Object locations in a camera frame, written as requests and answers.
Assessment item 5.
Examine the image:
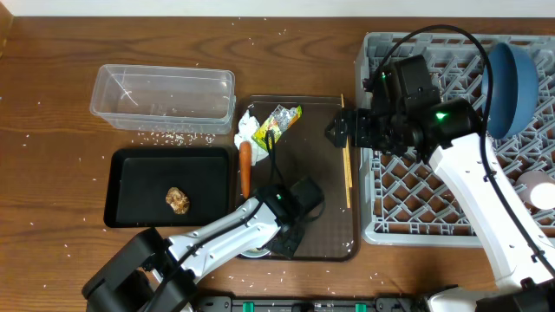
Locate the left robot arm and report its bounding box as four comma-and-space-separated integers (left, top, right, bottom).
82, 178, 324, 311

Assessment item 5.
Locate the yellow green snack wrapper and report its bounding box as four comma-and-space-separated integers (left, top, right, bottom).
251, 105, 303, 152

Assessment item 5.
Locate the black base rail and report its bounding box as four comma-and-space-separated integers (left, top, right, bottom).
189, 296, 430, 312

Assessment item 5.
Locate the brown food scrap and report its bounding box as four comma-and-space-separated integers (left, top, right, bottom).
166, 187, 190, 215

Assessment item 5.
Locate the dark blue plate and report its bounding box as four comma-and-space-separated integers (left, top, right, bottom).
487, 43, 539, 140

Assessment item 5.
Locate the brown serving tray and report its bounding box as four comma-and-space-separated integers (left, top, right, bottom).
238, 95, 360, 262

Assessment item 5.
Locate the pink cup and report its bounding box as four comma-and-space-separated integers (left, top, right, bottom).
516, 171, 554, 210

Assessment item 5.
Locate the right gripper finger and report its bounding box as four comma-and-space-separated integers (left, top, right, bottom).
324, 127, 347, 148
326, 110, 347, 130

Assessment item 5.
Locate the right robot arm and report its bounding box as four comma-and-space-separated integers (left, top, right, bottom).
324, 55, 554, 311

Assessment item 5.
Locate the grey dishwasher rack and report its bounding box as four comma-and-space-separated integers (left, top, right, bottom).
356, 32, 554, 248

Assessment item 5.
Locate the light blue rice bowl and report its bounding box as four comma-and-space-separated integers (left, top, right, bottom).
240, 248, 271, 258

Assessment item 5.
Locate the crumpled white tissue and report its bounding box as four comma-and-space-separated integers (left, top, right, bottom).
234, 111, 268, 166

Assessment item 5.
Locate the clear plastic bin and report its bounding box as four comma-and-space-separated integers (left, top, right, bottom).
89, 64, 236, 134

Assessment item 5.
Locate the black plastic tray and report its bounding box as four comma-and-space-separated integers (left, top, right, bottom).
103, 146, 231, 228

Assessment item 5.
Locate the orange carrot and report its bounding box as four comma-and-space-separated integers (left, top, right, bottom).
239, 141, 251, 199

